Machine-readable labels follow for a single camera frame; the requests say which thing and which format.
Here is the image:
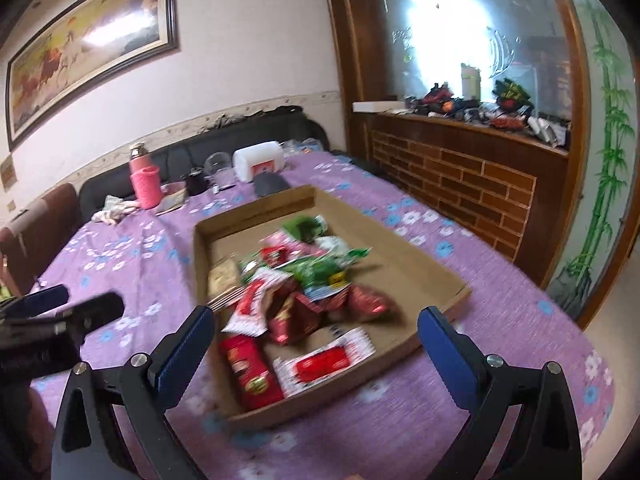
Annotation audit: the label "white red snack packet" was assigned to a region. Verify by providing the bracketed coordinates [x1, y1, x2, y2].
[221, 266, 293, 337]

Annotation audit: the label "green pea snack packet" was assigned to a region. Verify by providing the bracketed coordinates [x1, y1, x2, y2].
[280, 248, 370, 289]

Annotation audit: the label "brown armchair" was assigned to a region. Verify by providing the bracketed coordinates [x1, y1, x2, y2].
[1, 183, 81, 296]

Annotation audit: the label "white cloth gloves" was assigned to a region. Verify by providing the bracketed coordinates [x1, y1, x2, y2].
[91, 195, 140, 226]

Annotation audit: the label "beige cracker packet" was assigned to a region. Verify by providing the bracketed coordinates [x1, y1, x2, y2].
[207, 257, 244, 311]

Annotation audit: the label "small notebook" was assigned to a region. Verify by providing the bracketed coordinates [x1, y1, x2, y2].
[154, 182, 188, 216]

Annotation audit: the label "pink bottle with knit sleeve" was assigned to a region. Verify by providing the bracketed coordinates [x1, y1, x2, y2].
[129, 142, 163, 209]

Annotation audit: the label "large red snack packet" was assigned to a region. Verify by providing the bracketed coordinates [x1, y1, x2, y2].
[218, 335, 284, 411]

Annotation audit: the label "black small cup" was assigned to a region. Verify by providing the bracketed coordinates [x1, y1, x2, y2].
[182, 167, 208, 196]

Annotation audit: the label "pink snack packet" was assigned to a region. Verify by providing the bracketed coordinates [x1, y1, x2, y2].
[259, 231, 326, 266]

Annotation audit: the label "white red flat packet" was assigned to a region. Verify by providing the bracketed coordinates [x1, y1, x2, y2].
[272, 327, 375, 398]

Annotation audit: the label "clear plastic cup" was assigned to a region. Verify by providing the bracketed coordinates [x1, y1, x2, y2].
[203, 152, 233, 179]

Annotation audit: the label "black sofa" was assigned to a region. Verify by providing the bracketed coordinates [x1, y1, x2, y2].
[78, 105, 330, 222]

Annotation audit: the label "dark red triangular snack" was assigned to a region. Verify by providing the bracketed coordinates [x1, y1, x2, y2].
[266, 292, 322, 346]

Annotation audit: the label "cardboard box tray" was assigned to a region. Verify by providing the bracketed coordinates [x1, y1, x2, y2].
[193, 185, 471, 431]

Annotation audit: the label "white plastic jar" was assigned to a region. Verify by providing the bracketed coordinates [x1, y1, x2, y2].
[232, 141, 284, 183]

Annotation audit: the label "green crumpled snack packet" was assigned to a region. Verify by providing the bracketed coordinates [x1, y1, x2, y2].
[282, 214, 329, 244]

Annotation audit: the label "red shiny snack packet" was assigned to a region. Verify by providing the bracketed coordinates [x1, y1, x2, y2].
[345, 284, 398, 323]

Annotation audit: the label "framed horse painting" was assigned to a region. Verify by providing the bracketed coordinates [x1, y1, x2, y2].
[4, 0, 178, 150]

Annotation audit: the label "wooden brick-pattern cabinet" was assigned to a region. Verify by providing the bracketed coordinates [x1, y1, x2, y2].
[329, 0, 639, 326]

